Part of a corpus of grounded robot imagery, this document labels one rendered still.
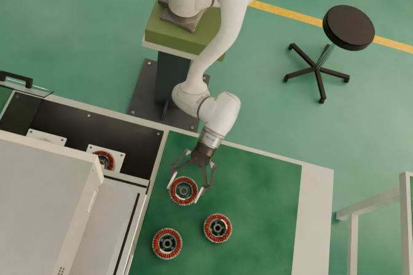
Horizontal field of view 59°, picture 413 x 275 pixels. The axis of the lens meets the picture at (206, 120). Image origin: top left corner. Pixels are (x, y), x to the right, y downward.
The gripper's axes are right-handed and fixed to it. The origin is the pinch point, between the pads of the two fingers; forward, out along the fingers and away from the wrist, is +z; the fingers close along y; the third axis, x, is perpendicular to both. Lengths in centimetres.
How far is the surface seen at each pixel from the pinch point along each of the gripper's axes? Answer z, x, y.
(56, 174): -4, -54, -28
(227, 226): 4.9, 2.1, 21.3
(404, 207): -32, 31, 92
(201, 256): 19.0, -2.0, 17.5
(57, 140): 6, 2, -54
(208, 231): 9.2, -0.4, 15.6
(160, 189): 5.7, 6.0, -8.5
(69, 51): -19, 109, -116
